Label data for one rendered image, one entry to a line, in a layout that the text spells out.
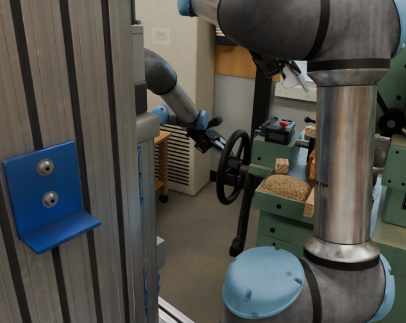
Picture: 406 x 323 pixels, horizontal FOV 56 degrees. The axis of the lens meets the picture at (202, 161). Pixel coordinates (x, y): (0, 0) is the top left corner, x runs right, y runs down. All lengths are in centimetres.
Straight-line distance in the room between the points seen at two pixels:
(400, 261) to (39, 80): 104
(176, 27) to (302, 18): 205
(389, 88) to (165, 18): 171
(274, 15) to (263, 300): 38
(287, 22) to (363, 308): 43
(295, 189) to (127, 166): 69
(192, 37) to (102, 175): 209
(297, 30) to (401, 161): 63
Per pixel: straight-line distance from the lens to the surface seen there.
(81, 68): 42
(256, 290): 58
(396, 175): 111
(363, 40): 58
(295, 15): 54
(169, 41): 259
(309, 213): 102
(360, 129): 59
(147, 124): 57
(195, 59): 251
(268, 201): 111
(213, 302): 203
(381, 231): 123
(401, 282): 125
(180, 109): 132
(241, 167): 142
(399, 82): 117
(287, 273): 60
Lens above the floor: 143
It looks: 25 degrees down
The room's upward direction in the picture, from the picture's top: 2 degrees clockwise
